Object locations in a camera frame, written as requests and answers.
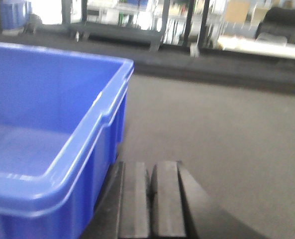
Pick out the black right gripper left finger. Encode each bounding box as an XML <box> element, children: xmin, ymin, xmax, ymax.
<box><xmin>95</xmin><ymin>161</ymin><xmax>150</xmax><ymax>239</ymax></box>

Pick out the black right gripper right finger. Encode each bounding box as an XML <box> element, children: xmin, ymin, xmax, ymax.
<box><xmin>151</xmin><ymin>161</ymin><xmax>266</xmax><ymax>239</ymax></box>

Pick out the large blue plastic bin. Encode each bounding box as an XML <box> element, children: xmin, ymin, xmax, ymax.
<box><xmin>0</xmin><ymin>42</ymin><xmax>134</xmax><ymax>239</ymax></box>

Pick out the grey conveyor belt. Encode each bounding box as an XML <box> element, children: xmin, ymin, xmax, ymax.
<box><xmin>0</xmin><ymin>33</ymin><xmax>295</xmax><ymax>239</ymax></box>

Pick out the black low cart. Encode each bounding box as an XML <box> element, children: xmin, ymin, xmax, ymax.
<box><xmin>70</xmin><ymin>22</ymin><xmax>165</xmax><ymax>52</ymax></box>

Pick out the black office chair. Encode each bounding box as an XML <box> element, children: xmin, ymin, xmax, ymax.
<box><xmin>255</xmin><ymin>6</ymin><xmax>295</xmax><ymax>44</ymax></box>

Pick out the stacked blue bins far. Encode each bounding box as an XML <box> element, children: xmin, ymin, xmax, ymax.
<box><xmin>0</xmin><ymin>0</ymin><xmax>32</xmax><ymax>30</ymax></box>

